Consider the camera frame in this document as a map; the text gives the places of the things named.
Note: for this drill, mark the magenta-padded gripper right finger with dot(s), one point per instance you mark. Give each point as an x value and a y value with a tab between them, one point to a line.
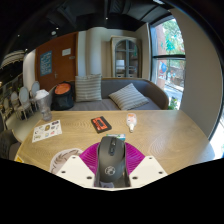
148	170

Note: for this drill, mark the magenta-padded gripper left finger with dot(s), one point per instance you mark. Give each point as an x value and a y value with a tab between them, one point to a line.
75	170

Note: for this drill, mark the black computer mouse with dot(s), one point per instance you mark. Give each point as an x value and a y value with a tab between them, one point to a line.
111	160

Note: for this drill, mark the white sticker sheet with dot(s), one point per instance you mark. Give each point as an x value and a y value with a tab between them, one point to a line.
46	131

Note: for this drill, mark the small white squeeze bottle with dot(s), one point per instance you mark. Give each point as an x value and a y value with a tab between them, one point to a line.
131	121

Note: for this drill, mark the black and red case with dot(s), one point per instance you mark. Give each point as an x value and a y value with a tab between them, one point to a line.
101	124

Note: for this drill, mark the yellow sticker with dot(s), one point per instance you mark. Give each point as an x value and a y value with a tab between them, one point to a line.
18	159

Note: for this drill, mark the green plant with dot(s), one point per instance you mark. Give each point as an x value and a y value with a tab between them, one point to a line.
173	104

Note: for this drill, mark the black and orange backpack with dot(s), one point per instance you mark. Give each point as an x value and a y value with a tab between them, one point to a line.
62	98

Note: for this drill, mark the clear plastic lidded cup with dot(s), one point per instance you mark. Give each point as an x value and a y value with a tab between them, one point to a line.
43	103

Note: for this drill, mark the flat-lying striped cushion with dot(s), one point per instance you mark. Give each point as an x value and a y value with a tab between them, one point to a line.
128	96

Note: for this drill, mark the grey curved sofa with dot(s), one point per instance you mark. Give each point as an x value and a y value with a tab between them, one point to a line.
153	91

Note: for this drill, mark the upright striped cushion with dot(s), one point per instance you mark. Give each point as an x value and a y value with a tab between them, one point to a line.
88	88

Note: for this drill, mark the group of chairs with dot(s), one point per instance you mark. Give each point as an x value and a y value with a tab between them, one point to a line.
23	98

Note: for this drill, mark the brown wooden door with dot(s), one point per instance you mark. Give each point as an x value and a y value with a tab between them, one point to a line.
61	70

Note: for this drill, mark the blue poster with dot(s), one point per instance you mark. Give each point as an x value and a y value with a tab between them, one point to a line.
46	63

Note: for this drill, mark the black-framed window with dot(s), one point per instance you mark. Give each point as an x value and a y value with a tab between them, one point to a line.
168	56

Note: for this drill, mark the arched grey display cabinet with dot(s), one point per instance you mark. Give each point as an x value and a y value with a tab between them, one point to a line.
126	56

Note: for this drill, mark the white door sign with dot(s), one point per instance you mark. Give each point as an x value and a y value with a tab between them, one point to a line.
66	52

